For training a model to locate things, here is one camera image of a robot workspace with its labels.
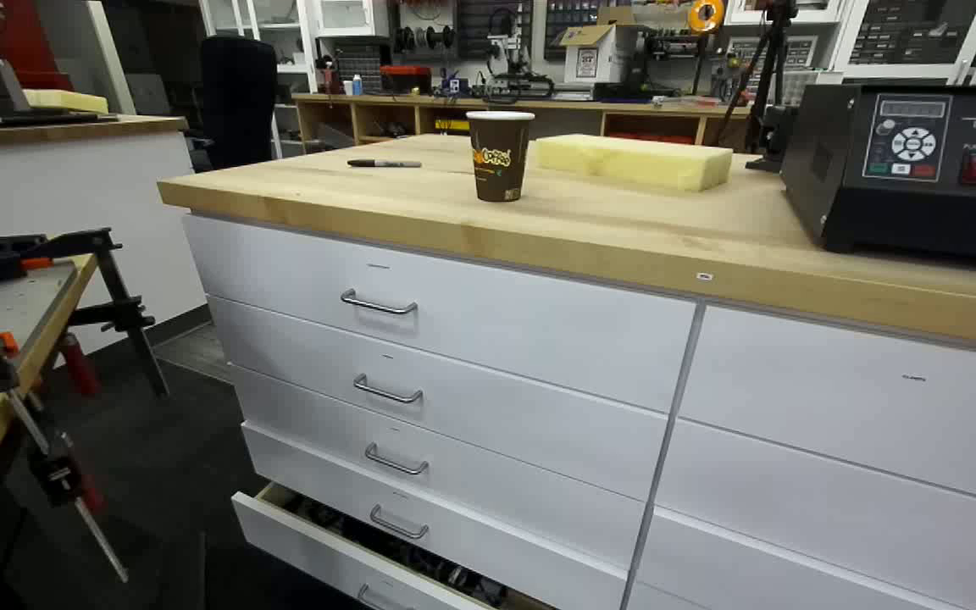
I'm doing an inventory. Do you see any thin yellow foam slab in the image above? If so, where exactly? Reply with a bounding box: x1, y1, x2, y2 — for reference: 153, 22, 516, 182
21, 84, 113, 117

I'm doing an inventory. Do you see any yellow foam block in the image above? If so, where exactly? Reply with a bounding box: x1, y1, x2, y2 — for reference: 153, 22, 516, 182
531, 133, 736, 196

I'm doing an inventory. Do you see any black pen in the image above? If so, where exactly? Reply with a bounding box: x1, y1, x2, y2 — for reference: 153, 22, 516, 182
344, 156, 427, 174

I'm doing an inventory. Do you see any black office chair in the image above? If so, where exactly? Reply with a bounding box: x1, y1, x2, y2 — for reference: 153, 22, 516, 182
193, 34, 282, 174

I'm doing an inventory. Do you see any white drawer cabinet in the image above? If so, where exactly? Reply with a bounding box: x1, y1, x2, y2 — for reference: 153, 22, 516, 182
180, 212, 976, 610

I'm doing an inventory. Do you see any metal drawer handle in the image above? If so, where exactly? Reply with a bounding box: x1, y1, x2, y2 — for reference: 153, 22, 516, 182
367, 501, 433, 542
340, 288, 423, 322
350, 372, 427, 410
362, 441, 433, 482

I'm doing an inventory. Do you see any red black bar clamp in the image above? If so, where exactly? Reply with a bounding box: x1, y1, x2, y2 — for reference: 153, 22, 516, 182
0, 330, 133, 587

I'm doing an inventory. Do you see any yellow tape roll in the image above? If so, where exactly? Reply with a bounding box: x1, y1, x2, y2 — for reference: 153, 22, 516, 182
683, 0, 733, 36

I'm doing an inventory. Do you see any wooden background workbench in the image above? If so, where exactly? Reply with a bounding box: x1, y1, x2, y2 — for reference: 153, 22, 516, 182
291, 91, 751, 151

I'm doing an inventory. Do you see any black folding clamp stand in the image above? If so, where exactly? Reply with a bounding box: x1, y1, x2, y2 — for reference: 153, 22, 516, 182
0, 227, 171, 398

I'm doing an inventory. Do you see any black camera tripod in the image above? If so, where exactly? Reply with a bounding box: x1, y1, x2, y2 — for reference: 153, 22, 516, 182
710, 0, 803, 174

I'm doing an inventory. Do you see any white counter with wood top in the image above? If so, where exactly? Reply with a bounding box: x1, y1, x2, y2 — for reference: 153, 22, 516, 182
0, 113, 210, 350

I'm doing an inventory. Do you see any black control box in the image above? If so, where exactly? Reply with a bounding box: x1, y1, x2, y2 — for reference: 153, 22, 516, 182
779, 80, 976, 272

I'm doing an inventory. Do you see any brown paper cup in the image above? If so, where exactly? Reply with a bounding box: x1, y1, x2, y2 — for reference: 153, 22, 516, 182
463, 108, 537, 208

